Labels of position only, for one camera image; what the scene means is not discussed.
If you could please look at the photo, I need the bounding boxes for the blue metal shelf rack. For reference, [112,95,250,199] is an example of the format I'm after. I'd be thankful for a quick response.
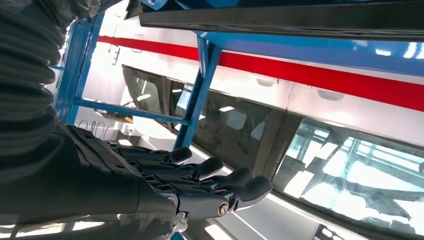
[52,0,424,151]

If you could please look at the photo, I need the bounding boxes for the white car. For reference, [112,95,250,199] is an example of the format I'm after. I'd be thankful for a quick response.
[74,0,424,240]

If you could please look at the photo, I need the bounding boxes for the red barrier belt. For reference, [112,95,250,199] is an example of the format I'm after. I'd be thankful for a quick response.
[97,35,424,113]

